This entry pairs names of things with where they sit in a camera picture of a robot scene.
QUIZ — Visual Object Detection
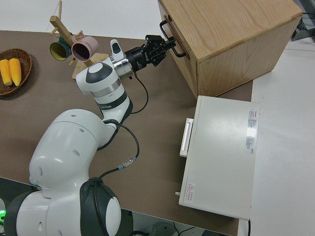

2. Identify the black round pedestal base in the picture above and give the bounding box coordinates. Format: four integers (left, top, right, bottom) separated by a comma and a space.
120, 208, 135, 236

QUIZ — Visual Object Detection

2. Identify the white oven door handle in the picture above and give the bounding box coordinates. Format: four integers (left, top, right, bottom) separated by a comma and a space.
179, 118, 195, 158

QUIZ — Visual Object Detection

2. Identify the dark metal wire rack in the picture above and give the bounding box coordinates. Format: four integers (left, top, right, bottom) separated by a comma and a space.
291, 4, 315, 42

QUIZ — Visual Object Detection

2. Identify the wooden drawer cabinet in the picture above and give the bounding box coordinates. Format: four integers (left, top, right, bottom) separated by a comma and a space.
157, 0, 303, 99

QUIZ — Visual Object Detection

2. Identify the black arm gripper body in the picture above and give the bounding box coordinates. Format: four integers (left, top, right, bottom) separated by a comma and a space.
124, 45, 155, 72

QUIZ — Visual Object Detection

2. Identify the pink mug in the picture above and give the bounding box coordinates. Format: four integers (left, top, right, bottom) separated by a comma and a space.
71, 36, 98, 62

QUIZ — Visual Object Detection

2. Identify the wooden mug tree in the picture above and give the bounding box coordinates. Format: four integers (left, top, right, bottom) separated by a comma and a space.
49, 0, 111, 81

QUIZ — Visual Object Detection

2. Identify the brown wicker basket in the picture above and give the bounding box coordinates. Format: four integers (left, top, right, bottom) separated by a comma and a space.
0, 48, 32, 96

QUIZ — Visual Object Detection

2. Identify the wooden drawer with black handle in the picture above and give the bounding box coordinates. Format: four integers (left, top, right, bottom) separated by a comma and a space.
159, 13, 191, 61

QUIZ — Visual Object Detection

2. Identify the teal mug with yellow interior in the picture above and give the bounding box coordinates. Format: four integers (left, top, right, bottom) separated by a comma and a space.
50, 36, 72, 61

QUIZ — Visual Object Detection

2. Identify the white toaster oven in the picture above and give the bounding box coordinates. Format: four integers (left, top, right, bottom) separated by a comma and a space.
178, 95, 261, 221

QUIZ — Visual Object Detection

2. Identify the yellow corn cob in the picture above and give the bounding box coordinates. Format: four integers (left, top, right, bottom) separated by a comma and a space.
0, 59, 12, 86
9, 58, 22, 87

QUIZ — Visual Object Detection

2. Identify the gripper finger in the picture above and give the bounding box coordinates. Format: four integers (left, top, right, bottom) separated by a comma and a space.
152, 43, 177, 67
145, 35, 176, 48

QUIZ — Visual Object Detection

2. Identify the brown table mat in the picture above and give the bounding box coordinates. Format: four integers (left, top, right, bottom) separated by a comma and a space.
0, 29, 254, 236

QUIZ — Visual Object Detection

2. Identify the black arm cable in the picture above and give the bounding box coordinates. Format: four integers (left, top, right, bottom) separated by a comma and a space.
91, 72, 150, 236

